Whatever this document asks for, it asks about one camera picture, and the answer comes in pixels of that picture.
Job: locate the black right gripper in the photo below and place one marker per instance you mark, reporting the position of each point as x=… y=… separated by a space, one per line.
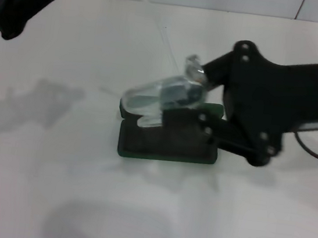
x=267 y=95

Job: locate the clear white glasses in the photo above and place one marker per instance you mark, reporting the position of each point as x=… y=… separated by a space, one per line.
x=144 y=99

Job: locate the green glasses case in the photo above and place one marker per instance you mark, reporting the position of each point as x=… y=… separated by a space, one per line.
x=158 y=145

